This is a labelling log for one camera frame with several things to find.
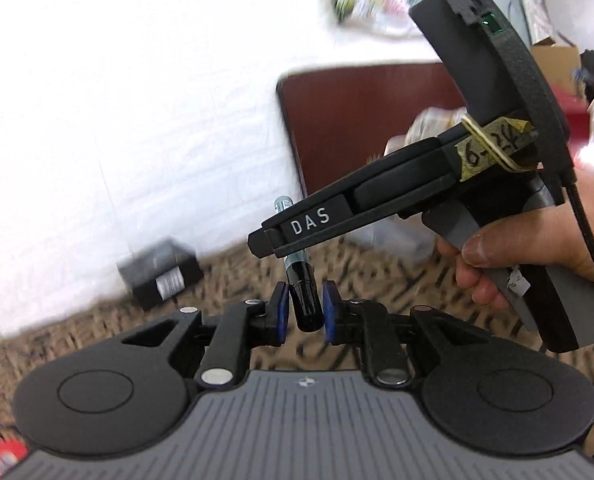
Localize blue black marker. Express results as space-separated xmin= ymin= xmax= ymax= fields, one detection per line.
xmin=273 ymin=195 xmax=322 ymax=334

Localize dark red gift box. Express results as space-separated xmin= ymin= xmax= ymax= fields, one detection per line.
xmin=551 ymin=86 xmax=591 ymax=144

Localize person right hand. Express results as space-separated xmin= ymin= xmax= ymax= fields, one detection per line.
xmin=437 ymin=170 xmax=594 ymax=309

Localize brown cardboard box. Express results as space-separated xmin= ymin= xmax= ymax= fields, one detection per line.
xmin=530 ymin=37 xmax=583 ymax=96

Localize clear plastic case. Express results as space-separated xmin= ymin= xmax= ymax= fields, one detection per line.
xmin=346 ymin=216 xmax=437 ymax=266

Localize black box with barcode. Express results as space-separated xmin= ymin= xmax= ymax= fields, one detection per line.
xmin=117 ymin=238 xmax=204 ymax=311

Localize dark wooden headboard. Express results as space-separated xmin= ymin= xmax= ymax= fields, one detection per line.
xmin=275 ymin=63 xmax=465 ymax=196

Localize floral plastic bag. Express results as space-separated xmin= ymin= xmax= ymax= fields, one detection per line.
xmin=329 ymin=0 xmax=423 ymax=39

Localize red tape roll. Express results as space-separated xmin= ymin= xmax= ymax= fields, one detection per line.
xmin=0 ymin=438 xmax=28 ymax=477

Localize floral drawstring pouch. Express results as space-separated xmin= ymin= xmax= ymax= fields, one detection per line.
xmin=384 ymin=107 xmax=467 ymax=156

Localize black cables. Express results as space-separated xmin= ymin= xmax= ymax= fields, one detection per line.
xmin=564 ymin=169 xmax=594 ymax=321

